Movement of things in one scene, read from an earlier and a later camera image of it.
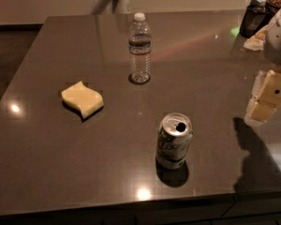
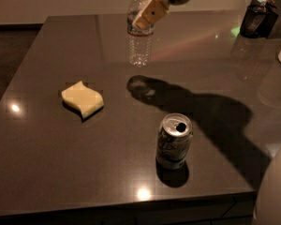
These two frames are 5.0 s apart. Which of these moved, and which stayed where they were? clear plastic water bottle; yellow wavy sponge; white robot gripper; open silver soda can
Moved: clear plastic water bottle; white robot gripper
Stayed: yellow wavy sponge; open silver soda can
